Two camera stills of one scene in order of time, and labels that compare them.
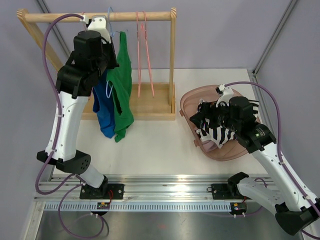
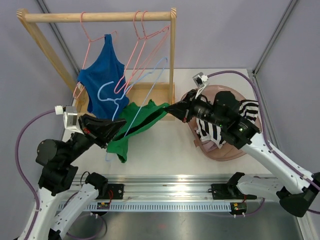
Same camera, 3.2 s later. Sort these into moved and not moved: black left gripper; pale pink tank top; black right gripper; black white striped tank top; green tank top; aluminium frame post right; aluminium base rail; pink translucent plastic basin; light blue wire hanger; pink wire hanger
Moved: black right gripper; pink wire hanger; green tank top; light blue wire hanger; black left gripper
Not moved: aluminium base rail; pale pink tank top; black white striped tank top; pink translucent plastic basin; aluminium frame post right
